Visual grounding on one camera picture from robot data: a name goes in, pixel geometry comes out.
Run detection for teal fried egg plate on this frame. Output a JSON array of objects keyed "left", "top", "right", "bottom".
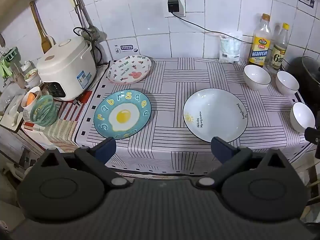
[{"left": 94, "top": 89, "right": 152, "bottom": 140}]

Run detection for green plastic holder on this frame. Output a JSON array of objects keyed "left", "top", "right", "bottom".
[{"left": 0, "top": 46, "right": 19, "bottom": 79}]

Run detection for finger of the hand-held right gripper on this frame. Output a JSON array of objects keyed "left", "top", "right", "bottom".
[{"left": 304, "top": 127, "right": 320, "bottom": 159}]

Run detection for black charger cable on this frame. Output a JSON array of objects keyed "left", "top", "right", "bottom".
[{"left": 172, "top": 12, "right": 254, "bottom": 44}]

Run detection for black rice cooker cable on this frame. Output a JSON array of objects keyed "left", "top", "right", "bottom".
[{"left": 73, "top": 27, "right": 103, "bottom": 66}]

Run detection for small wall sticker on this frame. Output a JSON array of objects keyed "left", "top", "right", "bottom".
[{"left": 114, "top": 44, "right": 139, "bottom": 55}]

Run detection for white ribbed bowl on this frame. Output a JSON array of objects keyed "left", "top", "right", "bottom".
[
  {"left": 244, "top": 64, "right": 272, "bottom": 90},
  {"left": 276, "top": 70, "right": 300, "bottom": 95},
  {"left": 290, "top": 102, "right": 316, "bottom": 133}
]

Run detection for green plastic colander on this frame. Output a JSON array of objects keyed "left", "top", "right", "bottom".
[{"left": 30, "top": 95, "right": 57, "bottom": 127}]

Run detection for small clear vinegar bottle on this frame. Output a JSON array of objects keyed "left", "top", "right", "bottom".
[{"left": 267, "top": 23, "right": 290, "bottom": 71}]

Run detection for multicoloured striped towel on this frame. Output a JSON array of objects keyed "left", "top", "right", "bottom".
[{"left": 44, "top": 119, "right": 80, "bottom": 153}]

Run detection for pink rabbit print plate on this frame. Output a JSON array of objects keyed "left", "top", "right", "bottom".
[{"left": 107, "top": 55, "right": 153, "bottom": 85}]

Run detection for white cup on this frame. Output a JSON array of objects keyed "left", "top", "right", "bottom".
[{"left": 21, "top": 86, "right": 42, "bottom": 117}]

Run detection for white sun print plate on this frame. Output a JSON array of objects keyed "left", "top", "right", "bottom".
[{"left": 182, "top": 88, "right": 248, "bottom": 143}]

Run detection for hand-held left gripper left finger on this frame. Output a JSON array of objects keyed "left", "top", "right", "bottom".
[{"left": 32, "top": 137, "right": 132, "bottom": 190}]

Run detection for metal ladle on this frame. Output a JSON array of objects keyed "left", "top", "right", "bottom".
[{"left": 75, "top": 0, "right": 100, "bottom": 42}]

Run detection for white salt bag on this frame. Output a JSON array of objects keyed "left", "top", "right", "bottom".
[{"left": 219, "top": 31, "right": 243, "bottom": 64}]

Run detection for striped tablecloth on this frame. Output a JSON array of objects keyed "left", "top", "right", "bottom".
[{"left": 75, "top": 57, "right": 316, "bottom": 178}]

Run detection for white wall socket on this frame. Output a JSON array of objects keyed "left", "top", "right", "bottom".
[{"left": 164, "top": 0, "right": 187, "bottom": 18}]

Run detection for small lidded food jar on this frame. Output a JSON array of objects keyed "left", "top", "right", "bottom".
[{"left": 21, "top": 61, "right": 41, "bottom": 88}]

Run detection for black wok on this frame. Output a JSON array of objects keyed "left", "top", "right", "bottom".
[{"left": 282, "top": 56, "right": 320, "bottom": 110}]

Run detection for wooden spatula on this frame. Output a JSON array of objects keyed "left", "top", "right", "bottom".
[{"left": 29, "top": 1, "right": 56, "bottom": 54}]

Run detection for large yellow label bottle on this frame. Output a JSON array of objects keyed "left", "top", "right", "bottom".
[{"left": 247, "top": 13, "right": 272, "bottom": 67}]

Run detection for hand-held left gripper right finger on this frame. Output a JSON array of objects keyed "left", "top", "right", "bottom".
[{"left": 196, "top": 137, "right": 292, "bottom": 189}]

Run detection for white rice cooker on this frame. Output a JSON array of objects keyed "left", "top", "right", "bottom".
[{"left": 36, "top": 36, "right": 98, "bottom": 102}]

